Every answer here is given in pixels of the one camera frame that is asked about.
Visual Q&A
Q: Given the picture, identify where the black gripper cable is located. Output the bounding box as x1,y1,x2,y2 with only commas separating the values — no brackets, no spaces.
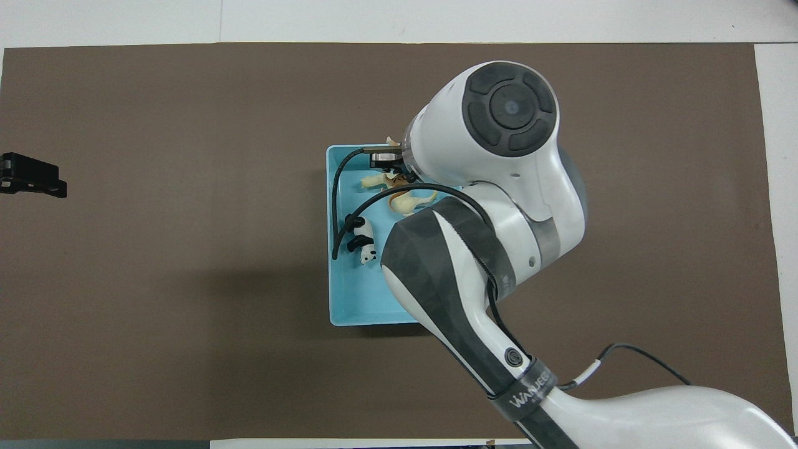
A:
332,147,531,365

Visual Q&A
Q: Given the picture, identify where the light blue storage box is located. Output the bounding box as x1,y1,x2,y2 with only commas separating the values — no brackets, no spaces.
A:
327,145,465,327

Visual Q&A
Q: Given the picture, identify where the black cable with white sleeve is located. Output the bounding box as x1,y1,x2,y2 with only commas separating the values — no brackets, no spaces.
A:
557,342,691,392

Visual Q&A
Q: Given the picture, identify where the black white panda toy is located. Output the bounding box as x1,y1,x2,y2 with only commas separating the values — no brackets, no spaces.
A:
345,215,378,266

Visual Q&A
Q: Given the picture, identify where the brown table mat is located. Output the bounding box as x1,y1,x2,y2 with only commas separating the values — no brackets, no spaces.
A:
0,42,796,440

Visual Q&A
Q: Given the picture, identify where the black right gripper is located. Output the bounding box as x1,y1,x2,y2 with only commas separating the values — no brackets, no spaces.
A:
369,150,413,181

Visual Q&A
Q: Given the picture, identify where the orange striped tiger toy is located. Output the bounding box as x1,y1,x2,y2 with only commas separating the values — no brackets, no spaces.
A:
383,135,417,214

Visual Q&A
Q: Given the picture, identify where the black velcro cable strap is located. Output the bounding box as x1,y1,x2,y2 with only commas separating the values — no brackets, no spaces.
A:
488,357,559,426
433,209,519,300

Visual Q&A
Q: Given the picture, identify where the pale yellow giraffe toy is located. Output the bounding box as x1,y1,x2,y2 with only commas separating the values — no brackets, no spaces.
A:
360,175,438,217

